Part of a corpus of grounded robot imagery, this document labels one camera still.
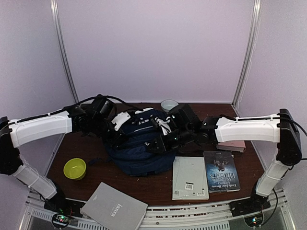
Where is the left aluminium frame post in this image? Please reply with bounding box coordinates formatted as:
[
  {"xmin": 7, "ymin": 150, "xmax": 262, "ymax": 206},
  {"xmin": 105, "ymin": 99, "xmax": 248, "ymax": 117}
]
[{"xmin": 50, "ymin": 0, "xmax": 79, "ymax": 103}]

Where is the aluminium front rail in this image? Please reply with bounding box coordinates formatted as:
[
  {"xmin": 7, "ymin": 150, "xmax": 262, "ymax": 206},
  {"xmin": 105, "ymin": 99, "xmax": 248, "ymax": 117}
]
[{"xmin": 18, "ymin": 189, "xmax": 296, "ymax": 230}]

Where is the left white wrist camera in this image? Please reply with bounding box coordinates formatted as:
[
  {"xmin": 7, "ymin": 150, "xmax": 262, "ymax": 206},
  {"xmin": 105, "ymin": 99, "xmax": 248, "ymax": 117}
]
[{"xmin": 111, "ymin": 111, "xmax": 135, "ymax": 131}]

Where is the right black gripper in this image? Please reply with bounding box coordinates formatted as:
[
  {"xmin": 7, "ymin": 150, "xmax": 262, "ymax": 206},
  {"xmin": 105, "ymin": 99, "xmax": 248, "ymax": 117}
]
[{"xmin": 145, "ymin": 126, "xmax": 193, "ymax": 155}]

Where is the right aluminium frame post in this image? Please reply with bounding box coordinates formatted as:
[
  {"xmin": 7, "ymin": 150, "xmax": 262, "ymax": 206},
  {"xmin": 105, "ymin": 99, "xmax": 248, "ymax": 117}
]
[{"xmin": 232, "ymin": 0, "xmax": 262, "ymax": 110}]

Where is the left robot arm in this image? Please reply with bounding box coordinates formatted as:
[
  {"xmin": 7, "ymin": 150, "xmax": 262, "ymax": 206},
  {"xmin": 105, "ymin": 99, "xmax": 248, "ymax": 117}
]
[{"xmin": 0, "ymin": 94, "xmax": 131, "ymax": 213}]

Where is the grey hardcover book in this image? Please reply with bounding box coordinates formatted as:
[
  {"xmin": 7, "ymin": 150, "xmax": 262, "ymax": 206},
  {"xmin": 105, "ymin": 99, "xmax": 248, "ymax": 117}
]
[{"xmin": 81, "ymin": 183, "xmax": 148, "ymax": 230}]

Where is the navy blue student backpack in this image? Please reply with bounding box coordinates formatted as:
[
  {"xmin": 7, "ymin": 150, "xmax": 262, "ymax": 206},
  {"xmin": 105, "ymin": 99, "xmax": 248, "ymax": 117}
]
[{"xmin": 102, "ymin": 107, "xmax": 177, "ymax": 176}]

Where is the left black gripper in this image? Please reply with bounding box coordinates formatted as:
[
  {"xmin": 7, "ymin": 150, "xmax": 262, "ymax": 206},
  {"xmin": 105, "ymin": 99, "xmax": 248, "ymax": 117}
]
[{"xmin": 90, "ymin": 116, "xmax": 128, "ymax": 147}]

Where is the dark Wuthering Heights book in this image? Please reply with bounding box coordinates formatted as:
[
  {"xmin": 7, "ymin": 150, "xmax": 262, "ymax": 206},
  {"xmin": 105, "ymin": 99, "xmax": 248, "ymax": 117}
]
[{"xmin": 203, "ymin": 151, "xmax": 240, "ymax": 193}]

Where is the pale celadon ceramic bowl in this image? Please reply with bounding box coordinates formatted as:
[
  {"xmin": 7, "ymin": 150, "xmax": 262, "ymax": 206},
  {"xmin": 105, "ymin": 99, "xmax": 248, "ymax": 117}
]
[{"xmin": 161, "ymin": 99, "xmax": 178, "ymax": 113}]

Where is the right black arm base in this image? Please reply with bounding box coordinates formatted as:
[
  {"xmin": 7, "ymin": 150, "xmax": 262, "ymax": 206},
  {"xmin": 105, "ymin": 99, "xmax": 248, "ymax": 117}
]
[{"xmin": 229, "ymin": 195, "xmax": 271, "ymax": 217}]

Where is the aluminium frame post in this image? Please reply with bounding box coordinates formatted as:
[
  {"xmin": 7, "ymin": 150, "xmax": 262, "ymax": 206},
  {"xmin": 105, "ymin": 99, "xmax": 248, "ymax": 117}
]
[
  {"xmin": 50, "ymin": 0, "xmax": 79, "ymax": 103},
  {"xmin": 232, "ymin": 0, "xmax": 262, "ymax": 110}
]

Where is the pink paperback book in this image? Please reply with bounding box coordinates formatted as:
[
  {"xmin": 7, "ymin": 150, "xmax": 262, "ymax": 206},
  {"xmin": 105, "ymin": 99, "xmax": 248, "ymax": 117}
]
[{"xmin": 216, "ymin": 140, "xmax": 246, "ymax": 153}]

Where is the lime green bowl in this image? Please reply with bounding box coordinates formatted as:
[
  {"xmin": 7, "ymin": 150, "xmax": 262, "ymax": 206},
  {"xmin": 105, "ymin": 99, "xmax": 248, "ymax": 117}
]
[{"xmin": 63, "ymin": 158, "xmax": 87, "ymax": 181}]

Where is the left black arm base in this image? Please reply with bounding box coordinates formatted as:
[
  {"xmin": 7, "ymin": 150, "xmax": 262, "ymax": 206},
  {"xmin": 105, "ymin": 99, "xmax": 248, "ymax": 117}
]
[{"xmin": 44, "ymin": 190, "xmax": 85, "ymax": 218}]

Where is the light grey barcode notebook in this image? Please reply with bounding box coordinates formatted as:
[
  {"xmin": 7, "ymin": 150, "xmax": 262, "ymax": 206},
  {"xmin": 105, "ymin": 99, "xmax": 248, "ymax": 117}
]
[{"xmin": 172, "ymin": 156, "xmax": 209, "ymax": 201}]

